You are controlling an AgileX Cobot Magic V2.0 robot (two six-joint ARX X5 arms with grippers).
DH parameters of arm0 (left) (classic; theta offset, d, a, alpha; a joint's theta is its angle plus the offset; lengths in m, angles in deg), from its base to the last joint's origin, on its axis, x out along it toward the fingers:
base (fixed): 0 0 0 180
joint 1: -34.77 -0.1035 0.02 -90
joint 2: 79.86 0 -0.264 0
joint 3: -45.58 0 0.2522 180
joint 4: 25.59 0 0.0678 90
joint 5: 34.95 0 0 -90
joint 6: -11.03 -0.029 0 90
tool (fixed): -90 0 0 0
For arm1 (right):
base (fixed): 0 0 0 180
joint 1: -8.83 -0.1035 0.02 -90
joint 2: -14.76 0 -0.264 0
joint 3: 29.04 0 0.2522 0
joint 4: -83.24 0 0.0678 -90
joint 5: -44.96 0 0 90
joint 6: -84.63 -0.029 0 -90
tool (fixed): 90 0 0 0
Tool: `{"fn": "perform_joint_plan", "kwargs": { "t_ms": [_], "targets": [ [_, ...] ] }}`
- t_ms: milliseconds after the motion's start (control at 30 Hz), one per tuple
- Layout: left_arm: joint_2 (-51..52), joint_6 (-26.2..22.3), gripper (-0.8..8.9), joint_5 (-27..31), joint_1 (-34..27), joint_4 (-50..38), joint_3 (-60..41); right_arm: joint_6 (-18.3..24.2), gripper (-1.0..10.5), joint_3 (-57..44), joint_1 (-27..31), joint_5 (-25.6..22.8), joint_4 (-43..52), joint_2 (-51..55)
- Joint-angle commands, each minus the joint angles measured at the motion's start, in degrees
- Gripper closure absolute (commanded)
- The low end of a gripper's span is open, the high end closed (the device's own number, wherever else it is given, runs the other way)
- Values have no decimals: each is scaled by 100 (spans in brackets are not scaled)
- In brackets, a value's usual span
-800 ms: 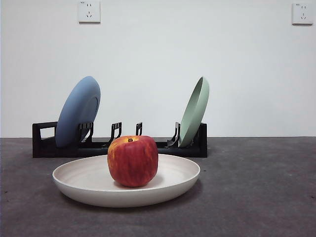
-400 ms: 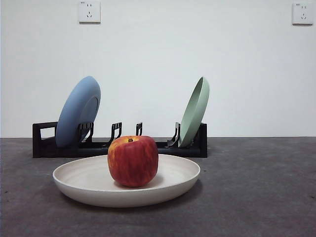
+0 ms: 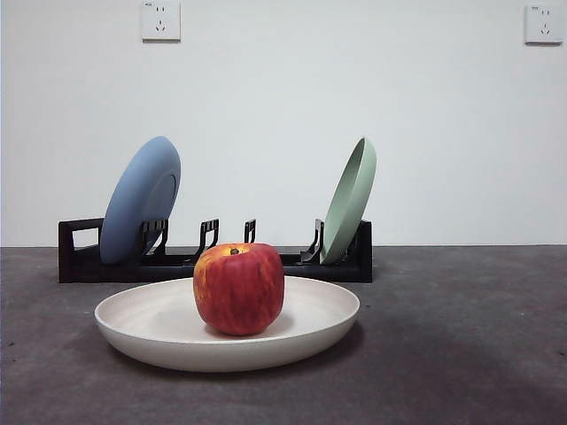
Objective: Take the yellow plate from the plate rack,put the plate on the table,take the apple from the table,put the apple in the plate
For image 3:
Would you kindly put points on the pale green plate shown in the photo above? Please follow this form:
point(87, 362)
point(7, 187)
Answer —
point(350, 208)

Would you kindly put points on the pale blue plate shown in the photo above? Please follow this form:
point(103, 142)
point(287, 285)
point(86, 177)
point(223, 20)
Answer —
point(137, 199)

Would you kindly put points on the cream yellow plate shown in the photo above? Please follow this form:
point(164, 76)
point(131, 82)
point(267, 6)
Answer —
point(146, 319)

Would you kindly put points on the white wall socket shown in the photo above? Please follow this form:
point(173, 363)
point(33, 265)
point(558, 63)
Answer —
point(161, 22)
point(544, 24)

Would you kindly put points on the red yellow apple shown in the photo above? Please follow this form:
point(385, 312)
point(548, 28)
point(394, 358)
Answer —
point(239, 292)

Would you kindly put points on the black plate rack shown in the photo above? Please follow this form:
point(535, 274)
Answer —
point(71, 270)

